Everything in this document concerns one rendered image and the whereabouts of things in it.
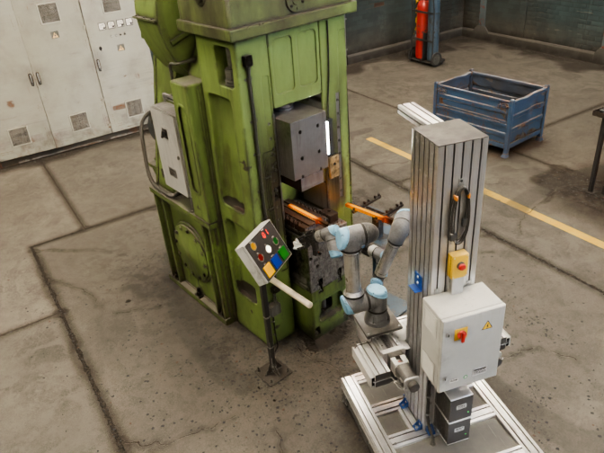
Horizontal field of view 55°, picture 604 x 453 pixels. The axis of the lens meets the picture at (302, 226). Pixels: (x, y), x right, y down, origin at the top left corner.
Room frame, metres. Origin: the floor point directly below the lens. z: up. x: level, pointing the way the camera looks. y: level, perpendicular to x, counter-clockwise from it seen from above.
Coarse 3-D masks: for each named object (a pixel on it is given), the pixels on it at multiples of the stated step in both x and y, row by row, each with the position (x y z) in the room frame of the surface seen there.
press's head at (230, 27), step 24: (192, 0) 3.59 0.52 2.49; (216, 0) 3.39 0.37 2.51; (240, 0) 3.37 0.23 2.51; (264, 0) 3.47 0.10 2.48; (288, 0) 3.56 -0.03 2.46; (312, 0) 3.69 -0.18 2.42; (336, 0) 3.81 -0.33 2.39; (192, 24) 3.59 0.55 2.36; (216, 24) 3.42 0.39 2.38; (240, 24) 3.36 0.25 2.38; (264, 24) 3.43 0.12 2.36; (288, 24) 3.53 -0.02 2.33
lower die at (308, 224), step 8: (288, 200) 3.84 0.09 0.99; (288, 208) 3.73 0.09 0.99; (304, 208) 3.71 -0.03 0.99; (288, 216) 3.63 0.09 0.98; (296, 216) 3.60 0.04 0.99; (304, 216) 3.58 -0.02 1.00; (320, 216) 3.57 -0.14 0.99; (288, 224) 3.58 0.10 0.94; (296, 224) 3.51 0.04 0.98; (304, 224) 3.50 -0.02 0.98; (312, 224) 3.47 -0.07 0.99
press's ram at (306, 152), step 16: (288, 112) 3.60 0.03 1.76; (304, 112) 3.57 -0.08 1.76; (320, 112) 3.56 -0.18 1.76; (288, 128) 3.42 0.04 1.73; (304, 128) 3.47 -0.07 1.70; (320, 128) 3.55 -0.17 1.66; (288, 144) 3.43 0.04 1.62; (304, 144) 3.46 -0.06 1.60; (320, 144) 3.55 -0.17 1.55; (288, 160) 3.44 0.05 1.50; (304, 160) 3.45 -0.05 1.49; (320, 160) 3.54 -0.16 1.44; (288, 176) 3.46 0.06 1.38; (304, 176) 3.45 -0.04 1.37
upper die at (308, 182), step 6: (312, 174) 3.49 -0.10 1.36; (318, 174) 3.53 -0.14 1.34; (282, 180) 3.59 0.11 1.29; (288, 180) 3.54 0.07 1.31; (300, 180) 3.43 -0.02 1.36; (306, 180) 3.46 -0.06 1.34; (312, 180) 3.49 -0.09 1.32; (318, 180) 3.52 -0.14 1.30; (294, 186) 3.49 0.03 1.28; (300, 186) 3.44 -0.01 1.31; (306, 186) 3.46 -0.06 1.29; (312, 186) 3.49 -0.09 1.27
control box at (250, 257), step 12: (264, 228) 3.14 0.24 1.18; (252, 240) 3.00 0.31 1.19; (264, 240) 3.07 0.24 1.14; (240, 252) 2.94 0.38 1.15; (252, 252) 2.94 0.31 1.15; (264, 252) 3.01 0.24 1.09; (276, 252) 3.08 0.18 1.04; (288, 252) 3.15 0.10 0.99; (252, 264) 2.90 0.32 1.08; (264, 264) 2.94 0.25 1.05; (264, 276) 2.88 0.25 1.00
